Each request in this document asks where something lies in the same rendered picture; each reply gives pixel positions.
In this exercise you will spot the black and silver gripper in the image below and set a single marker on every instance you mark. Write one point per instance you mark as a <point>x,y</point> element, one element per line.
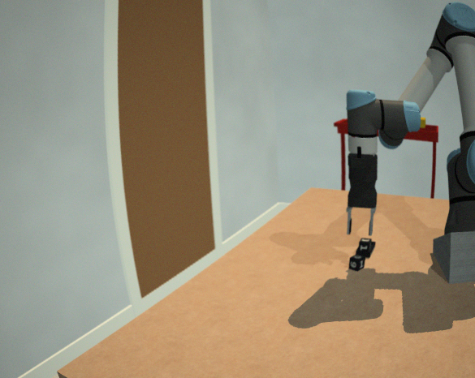
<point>362,173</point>

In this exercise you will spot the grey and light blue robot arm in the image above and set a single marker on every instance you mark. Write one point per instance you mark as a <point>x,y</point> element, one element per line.
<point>394,119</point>

